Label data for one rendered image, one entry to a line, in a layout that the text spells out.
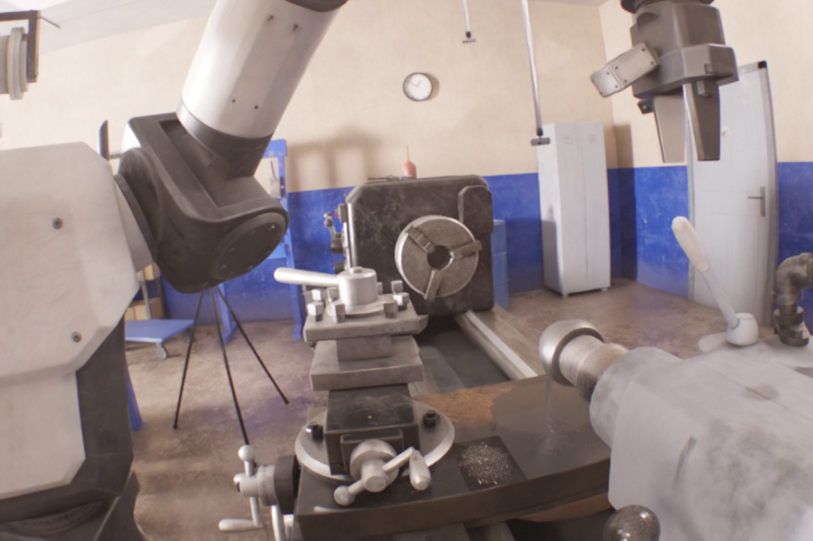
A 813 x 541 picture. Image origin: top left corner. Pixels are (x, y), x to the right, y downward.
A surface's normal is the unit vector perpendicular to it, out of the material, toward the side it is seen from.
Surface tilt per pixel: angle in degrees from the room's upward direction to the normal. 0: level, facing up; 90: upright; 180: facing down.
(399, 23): 90
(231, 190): 51
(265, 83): 132
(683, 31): 90
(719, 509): 86
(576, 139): 90
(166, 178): 67
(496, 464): 0
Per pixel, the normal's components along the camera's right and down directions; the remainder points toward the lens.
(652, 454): -0.99, 0.02
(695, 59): -0.71, 0.14
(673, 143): 0.00, 0.11
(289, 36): 0.30, 0.73
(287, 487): 0.08, -0.36
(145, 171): -0.55, 0.26
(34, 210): 0.65, 0.04
